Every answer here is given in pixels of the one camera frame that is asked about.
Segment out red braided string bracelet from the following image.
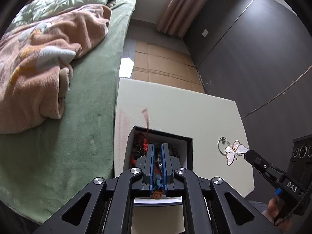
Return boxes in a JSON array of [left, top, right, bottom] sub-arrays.
[[130, 108, 150, 166]]

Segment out white butterfly pendant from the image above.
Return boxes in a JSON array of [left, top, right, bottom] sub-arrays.
[[225, 141, 249, 166]]

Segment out black open jewelry box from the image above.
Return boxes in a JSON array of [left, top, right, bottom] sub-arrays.
[[123, 126, 193, 204]]

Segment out person's right hand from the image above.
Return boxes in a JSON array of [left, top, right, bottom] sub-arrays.
[[262, 198, 291, 233]]

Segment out flattened cardboard sheets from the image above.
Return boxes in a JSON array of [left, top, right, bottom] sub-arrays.
[[132, 41, 204, 93]]

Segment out green bed mattress cover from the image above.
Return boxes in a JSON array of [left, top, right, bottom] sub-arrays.
[[1, 0, 137, 223]]

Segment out pink fleece blanket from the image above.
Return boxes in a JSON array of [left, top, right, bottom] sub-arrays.
[[1, 4, 112, 134]]

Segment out brown window curtain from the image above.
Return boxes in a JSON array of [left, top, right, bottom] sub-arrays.
[[156, 0, 207, 38]]

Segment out floral green pillow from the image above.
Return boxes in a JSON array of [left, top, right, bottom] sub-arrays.
[[9, 0, 109, 29]]

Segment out large silver hoop ring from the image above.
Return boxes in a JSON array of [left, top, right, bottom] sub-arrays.
[[217, 137, 231, 156]]

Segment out white wall socket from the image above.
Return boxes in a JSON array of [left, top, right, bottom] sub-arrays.
[[202, 29, 209, 37]]

